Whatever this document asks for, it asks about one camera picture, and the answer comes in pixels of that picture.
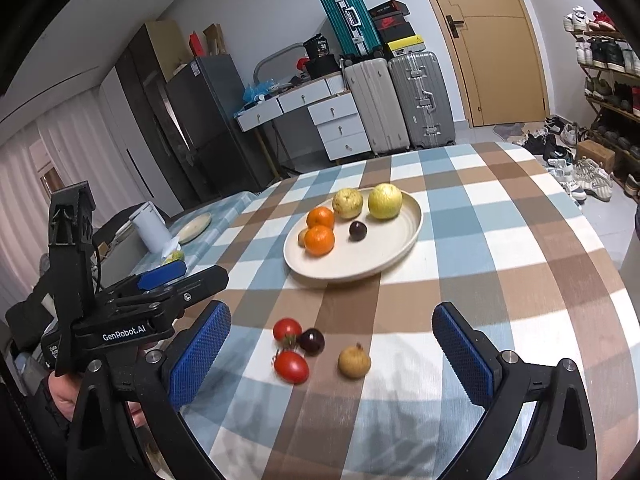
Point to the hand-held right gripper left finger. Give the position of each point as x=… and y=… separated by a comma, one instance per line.
x=200, y=360

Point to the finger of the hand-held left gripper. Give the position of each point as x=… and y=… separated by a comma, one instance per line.
x=200, y=284
x=162, y=274

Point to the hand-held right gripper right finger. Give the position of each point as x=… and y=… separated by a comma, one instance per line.
x=465, y=357

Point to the red tomato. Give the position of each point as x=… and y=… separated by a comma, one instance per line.
x=286, y=331
x=291, y=367

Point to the large brown longan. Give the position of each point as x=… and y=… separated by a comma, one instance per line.
x=354, y=360

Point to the small brown longan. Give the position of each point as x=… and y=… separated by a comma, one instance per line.
x=302, y=238

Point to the dark purple plum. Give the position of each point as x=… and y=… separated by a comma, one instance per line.
x=358, y=231
x=311, y=342

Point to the orange tangerine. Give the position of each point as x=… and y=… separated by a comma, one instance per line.
x=320, y=217
x=320, y=241

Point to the cream round plate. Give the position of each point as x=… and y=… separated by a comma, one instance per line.
x=370, y=255

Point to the green citrus fruit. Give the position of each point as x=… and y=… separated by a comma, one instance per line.
x=348, y=203

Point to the person's left hand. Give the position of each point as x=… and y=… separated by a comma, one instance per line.
x=62, y=397

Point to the small yellow-green fruit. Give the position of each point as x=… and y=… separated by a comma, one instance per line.
x=175, y=258

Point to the white crumpled tissue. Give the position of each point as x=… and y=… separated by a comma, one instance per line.
x=171, y=247

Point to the small beige plate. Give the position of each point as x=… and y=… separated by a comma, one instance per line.
x=195, y=228

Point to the white curtain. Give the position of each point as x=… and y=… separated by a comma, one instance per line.
x=65, y=160

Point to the dark brown wardrobe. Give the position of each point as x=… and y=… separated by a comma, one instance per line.
x=155, y=120

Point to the dark grey refrigerator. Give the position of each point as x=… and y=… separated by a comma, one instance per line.
x=220, y=125

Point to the blue plastic bag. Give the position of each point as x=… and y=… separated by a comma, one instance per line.
x=259, y=91

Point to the white desk with drawers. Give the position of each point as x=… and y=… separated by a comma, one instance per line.
x=335, y=120

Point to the pile of shoes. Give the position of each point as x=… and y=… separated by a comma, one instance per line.
x=570, y=165

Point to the grey door mat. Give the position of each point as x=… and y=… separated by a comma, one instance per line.
x=507, y=131

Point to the flat brown cardboard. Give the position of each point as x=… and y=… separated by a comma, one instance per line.
x=215, y=40

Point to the brown cardboard box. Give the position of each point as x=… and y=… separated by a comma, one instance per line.
x=595, y=155

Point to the beige suitcase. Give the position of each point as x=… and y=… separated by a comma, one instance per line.
x=375, y=107

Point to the black box on desk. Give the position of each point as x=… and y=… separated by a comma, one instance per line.
x=320, y=57

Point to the silver suitcase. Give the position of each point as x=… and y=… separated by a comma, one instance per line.
x=422, y=100

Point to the teal suitcase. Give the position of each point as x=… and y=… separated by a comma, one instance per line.
x=350, y=22

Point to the wooden shoe rack with shoes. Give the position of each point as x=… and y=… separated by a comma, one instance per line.
x=610, y=85

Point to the tan wooden door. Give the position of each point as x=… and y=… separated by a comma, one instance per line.
x=495, y=45

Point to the black and yellow shoe box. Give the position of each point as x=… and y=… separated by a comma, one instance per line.
x=405, y=40

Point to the red shoe box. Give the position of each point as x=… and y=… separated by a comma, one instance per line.
x=394, y=22

